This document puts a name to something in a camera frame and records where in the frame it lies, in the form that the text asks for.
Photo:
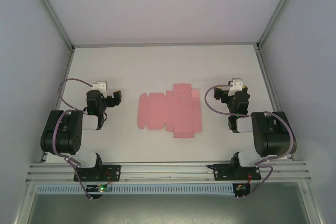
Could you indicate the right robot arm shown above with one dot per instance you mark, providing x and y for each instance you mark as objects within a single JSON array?
[{"x": 273, "y": 140}]

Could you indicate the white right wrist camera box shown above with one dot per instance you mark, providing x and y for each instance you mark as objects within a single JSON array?
[{"x": 236, "y": 84}]

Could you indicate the aluminium frame crossbar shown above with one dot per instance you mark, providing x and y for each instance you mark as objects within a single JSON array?
[{"x": 165, "y": 44}]

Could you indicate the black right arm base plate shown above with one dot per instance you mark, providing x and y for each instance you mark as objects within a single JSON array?
[{"x": 220, "y": 172}]

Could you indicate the aluminium frame leg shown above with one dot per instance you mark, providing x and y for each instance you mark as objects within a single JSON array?
[
  {"x": 23, "y": 205},
  {"x": 312, "y": 205}
]

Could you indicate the small green circuit board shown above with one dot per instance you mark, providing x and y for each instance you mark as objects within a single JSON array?
[{"x": 241, "y": 188}]

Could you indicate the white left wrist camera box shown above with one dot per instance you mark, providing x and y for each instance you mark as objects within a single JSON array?
[{"x": 101, "y": 85}]

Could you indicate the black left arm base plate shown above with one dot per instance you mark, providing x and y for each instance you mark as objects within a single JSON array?
[{"x": 113, "y": 172}]

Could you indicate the aluminium mounting rail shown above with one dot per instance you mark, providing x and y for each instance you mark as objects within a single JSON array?
[{"x": 168, "y": 172}]

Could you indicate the pink paper box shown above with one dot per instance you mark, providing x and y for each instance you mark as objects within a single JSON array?
[{"x": 181, "y": 111}]

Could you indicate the aluminium table side rail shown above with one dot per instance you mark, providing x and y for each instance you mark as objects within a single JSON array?
[
  {"x": 266, "y": 77},
  {"x": 65, "y": 74}
]

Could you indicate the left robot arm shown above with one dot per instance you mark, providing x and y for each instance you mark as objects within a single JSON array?
[{"x": 63, "y": 134}]

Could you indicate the circuit board with green light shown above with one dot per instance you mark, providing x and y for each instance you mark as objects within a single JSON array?
[{"x": 101, "y": 189}]

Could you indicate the aluminium frame post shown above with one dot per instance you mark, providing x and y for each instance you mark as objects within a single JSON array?
[
  {"x": 277, "y": 11},
  {"x": 51, "y": 11}
]

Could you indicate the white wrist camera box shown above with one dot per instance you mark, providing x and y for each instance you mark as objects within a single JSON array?
[
  {"x": 101, "y": 85},
  {"x": 236, "y": 84}
]

